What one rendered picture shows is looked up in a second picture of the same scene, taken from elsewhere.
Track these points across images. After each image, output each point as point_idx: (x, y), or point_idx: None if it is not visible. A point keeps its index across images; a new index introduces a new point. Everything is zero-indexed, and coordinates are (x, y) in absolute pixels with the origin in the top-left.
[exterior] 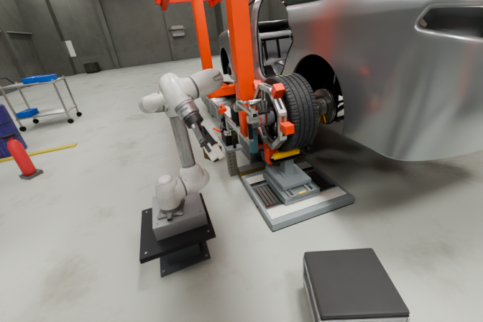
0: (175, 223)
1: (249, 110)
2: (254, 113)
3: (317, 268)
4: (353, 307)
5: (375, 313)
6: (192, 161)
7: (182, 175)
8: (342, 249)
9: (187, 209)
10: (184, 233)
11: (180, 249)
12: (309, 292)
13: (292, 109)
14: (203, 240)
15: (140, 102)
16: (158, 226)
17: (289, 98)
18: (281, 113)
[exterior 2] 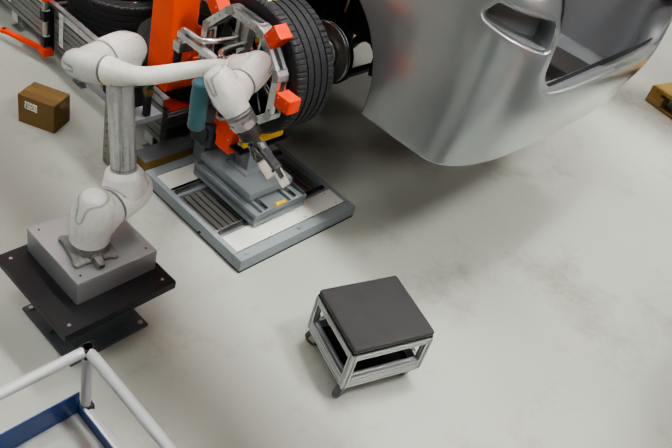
0: (111, 271)
1: None
2: None
3: (340, 306)
4: (385, 337)
5: (405, 339)
6: (135, 161)
7: (118, 188)
8: (364, 281)
9: (119, 246)
10: (121, 288)
11: (124, 312)
12: (323, 339)
13: (300, 72)
14: (157, 294)
15: (89, 67)
16: (85, 279)
17: (296, 53)
18: (282, 76)
